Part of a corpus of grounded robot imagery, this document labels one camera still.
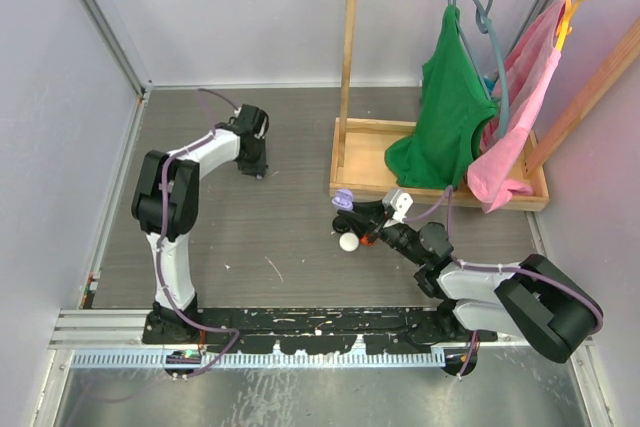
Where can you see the orange earbud charging case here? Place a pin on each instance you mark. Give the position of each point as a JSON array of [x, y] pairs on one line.
[[368, 241]]

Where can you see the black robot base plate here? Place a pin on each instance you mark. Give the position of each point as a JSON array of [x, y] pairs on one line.
[[393, 330]]

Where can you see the blue cloth item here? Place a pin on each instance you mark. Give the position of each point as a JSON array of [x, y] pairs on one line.
[[490, 84]]

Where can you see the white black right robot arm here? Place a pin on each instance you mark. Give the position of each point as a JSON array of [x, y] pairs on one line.
[[532, 299]]

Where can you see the black round charging case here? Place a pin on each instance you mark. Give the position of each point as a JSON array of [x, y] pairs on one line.
[[340, 225]]

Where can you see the grey blue clothes hanger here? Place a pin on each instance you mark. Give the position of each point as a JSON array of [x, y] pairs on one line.
[[485, 27]]

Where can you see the purple round charging case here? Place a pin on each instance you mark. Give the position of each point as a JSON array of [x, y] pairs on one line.
[[343, 199]]

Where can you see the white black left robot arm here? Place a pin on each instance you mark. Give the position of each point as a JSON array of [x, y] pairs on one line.
[[166, 206]]

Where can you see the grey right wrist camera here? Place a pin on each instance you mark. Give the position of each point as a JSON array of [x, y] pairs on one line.
[[397, 203]]

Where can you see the wooden clothes rack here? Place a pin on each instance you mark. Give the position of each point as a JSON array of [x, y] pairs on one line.
[[359, 145]]

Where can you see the white slotted cable duct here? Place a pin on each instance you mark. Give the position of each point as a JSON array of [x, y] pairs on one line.
[[187, 359]]

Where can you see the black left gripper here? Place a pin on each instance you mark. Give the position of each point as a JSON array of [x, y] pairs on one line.
[[259, 167]]

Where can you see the white round charging case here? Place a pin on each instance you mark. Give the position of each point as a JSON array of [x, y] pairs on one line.
[[349, 242]]

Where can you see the yellow clothes hanger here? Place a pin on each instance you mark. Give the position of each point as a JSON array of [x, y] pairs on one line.
[[564, 28]]

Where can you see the green shirt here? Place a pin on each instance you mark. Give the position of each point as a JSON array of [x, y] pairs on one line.
[[454, 112]]

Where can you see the pink shirt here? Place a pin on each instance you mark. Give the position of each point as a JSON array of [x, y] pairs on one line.
[[529, 68]]

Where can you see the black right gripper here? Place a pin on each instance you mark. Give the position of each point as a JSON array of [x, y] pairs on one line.
[[372, 212]]

